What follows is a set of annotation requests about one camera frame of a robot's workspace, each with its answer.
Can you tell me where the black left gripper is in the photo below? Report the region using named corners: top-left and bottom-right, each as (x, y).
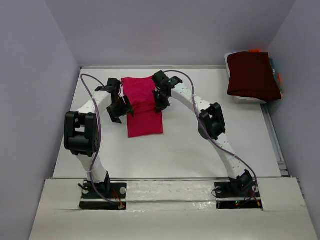
top-left (106, 95), bottom-right (134, 124)

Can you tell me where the pink t-shirt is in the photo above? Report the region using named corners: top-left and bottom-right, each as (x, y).
top-left (121, 77), bottom-right (164, 138)

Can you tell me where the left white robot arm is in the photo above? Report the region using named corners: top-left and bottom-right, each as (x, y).
top-left (63, 78), bottom-right (134, 198)

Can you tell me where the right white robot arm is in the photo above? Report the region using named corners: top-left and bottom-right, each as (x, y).
top-left (152, 70), bottom-right (258, 196)

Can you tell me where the orange object behind stack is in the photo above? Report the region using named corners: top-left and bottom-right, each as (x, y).
top-left (249, 49), bottom-right (261, 53)

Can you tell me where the teal orange item beside stack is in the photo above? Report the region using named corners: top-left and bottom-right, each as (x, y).
top-left (269, 58), bottom-right (282, 91)

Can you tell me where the dark red folded t-shirt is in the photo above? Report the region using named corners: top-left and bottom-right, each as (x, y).
top-left (226, 51), bottom-right (282, 103)

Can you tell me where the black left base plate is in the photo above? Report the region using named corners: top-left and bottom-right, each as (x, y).
top-left (78, 180), bottom-right (127, 211)

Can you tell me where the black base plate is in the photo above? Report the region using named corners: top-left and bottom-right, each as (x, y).
top-left (78, 180), bottom-right (127, 211)
top-left (211, 181), bottom-right (263, 210)

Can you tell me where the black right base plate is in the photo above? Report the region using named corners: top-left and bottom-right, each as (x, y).
top-left (211, 181), bottom-right (263, 210)

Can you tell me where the metal rail right side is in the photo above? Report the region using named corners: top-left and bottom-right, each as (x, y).
top-left (260, 104), bottom-right (290, 177)

